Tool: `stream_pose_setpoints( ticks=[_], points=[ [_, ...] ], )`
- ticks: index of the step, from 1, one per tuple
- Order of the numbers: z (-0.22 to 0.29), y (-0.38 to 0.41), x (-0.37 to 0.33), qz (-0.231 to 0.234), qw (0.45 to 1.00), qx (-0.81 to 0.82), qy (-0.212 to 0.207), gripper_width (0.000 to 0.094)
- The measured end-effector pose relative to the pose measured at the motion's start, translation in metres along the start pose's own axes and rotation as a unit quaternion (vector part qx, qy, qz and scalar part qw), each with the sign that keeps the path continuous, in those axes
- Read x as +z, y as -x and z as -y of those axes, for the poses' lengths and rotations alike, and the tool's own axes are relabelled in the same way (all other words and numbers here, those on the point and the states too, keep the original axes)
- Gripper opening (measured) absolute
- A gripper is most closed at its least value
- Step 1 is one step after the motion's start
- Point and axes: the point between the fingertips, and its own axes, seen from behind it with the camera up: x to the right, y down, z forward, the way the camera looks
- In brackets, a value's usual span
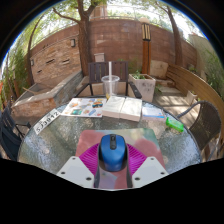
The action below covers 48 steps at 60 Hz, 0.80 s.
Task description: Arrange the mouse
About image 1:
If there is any dark slatted wooden chair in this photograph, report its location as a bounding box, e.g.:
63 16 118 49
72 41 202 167
74 60 143 100

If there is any black folding chair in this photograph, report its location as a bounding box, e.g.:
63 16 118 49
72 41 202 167
0 106 32 162

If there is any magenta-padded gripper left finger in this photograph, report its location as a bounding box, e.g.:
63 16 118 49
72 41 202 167
56 142 102 189

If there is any slim leaning tree trunk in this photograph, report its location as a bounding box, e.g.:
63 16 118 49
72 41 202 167
156 3 185 66

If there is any thin curved tree trunk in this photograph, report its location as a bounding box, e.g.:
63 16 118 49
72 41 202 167
26 13 45 86

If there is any dark wicker chair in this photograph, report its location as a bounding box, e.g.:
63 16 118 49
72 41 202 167
176 99 223 162

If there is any beige stone slab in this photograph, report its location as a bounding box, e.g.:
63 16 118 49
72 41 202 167
149 59 170 80

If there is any open white book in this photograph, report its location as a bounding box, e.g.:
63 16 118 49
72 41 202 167
101 95 144 123

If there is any blue and black computer mouse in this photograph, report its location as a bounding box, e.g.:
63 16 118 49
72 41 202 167
98 133 129 173

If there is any forked tree trunk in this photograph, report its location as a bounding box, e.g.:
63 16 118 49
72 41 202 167
51 0 108 77

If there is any stone raised bed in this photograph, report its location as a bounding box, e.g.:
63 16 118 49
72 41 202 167
11 69 85 118

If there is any small blue white booklet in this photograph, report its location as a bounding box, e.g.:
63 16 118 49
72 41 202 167
141 105 167 120

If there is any small green packet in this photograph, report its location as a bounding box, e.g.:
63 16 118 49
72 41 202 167
165 116 185 133

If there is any wooden lamp post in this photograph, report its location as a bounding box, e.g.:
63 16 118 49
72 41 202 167
139 18 153 75

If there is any white wall utility box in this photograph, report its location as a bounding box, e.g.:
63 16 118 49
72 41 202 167
93 52 106 64

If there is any white concrete planter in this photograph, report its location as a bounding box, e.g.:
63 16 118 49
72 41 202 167
128 72 157 104

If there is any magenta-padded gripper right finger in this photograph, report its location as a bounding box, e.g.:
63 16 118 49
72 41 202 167
125 143 170 189

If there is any white license plate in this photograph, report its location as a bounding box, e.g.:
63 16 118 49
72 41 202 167
33 108 62 136

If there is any clear plastic cup with straw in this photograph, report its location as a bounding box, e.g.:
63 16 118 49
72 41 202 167
100 60 121 101

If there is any curved wooden bench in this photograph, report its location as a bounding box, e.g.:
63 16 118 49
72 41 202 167
165 63 224 134

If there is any floral print mouse pad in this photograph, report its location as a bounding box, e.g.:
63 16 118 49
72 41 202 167
75 128 167 190

